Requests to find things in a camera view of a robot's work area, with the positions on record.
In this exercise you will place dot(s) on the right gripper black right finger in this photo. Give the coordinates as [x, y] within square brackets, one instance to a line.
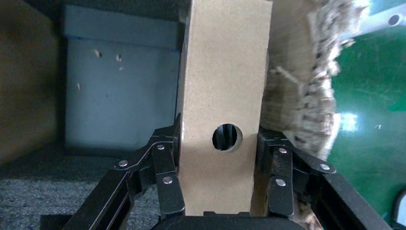
[280, 190]

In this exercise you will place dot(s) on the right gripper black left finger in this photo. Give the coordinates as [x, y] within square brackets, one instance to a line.
[168, 190]

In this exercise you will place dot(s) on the small cardboard box with hole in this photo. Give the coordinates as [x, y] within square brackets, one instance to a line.
[222, 79]

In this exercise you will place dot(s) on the large open cardboard carton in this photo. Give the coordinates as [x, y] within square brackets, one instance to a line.
[295, 95]

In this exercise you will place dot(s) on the black foam insert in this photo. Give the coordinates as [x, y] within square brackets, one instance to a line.
[47, 196]

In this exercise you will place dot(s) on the green table cloth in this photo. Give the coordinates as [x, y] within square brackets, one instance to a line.
[400, 104]

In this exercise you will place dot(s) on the white metal table leg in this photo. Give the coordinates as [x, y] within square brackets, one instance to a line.
[380, 23]

